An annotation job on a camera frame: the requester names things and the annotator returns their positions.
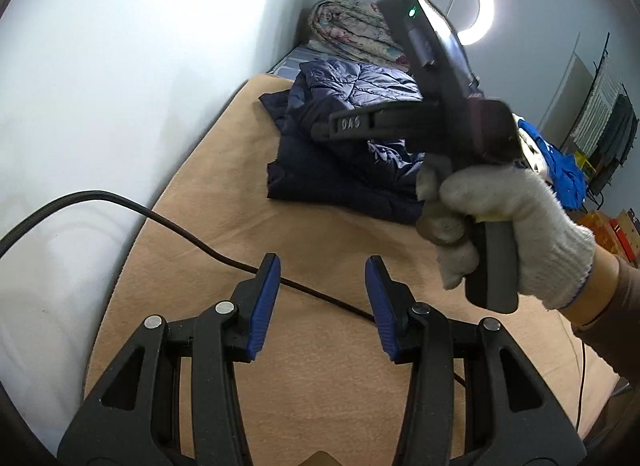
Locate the blue garment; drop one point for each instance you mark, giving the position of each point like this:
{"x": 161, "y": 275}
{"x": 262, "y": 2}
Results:
{"x": 565, "y": 170}

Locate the white leaning panel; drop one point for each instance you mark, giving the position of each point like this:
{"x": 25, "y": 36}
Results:
{"x": 570, "y": 85}

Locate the red black cardboard box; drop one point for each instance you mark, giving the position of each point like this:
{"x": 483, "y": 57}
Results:
{"x": 627, "y": 241}

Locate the person's right forearm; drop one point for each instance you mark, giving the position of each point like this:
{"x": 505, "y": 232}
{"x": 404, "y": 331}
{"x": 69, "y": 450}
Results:
{"x": 615, "y": 306}

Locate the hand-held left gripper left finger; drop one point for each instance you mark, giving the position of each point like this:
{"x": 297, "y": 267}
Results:
{"x": 262, "y": 306}

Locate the person's right hand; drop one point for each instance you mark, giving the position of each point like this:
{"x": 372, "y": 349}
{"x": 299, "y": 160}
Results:
{"x": 530, "y": 216}

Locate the navy puffer jacket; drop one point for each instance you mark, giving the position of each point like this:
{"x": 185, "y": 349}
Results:
{"x": 325, "y": 170}

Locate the black clothes rack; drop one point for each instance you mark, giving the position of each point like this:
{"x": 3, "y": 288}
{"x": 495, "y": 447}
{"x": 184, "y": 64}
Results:
{"x": 606, "y": 45}

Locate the blue patterned bed sheet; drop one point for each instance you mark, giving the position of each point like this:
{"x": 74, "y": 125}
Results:
{"x": 292, "y": 58}

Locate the striped hanging towel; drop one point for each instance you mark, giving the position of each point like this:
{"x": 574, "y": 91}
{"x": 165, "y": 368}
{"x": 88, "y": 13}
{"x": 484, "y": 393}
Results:
{"x": 597, "y": 105}

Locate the folded floral quilt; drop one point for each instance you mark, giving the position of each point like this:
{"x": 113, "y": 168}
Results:
{"x": 345, "y": 25}

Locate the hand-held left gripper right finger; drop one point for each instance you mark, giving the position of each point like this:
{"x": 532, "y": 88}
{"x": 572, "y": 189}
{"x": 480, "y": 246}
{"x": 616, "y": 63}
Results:
{"x": 380, "y": 306}

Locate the dark hanging clothes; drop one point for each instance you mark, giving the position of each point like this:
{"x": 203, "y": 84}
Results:
{"x": 617, "y": 130}

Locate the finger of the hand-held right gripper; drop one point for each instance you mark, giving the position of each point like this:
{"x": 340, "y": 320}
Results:
{"x": 350, "y": 123}

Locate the tan blanket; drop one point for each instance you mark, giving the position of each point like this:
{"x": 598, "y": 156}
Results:
{"x": 210, "y": 185}

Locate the yellow box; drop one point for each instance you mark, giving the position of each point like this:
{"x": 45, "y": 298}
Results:
{"x": 582, "y": 159}

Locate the white garment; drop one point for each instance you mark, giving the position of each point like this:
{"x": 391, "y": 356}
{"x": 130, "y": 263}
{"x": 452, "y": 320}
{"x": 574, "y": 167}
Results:
{"x": 532, "y": 153}

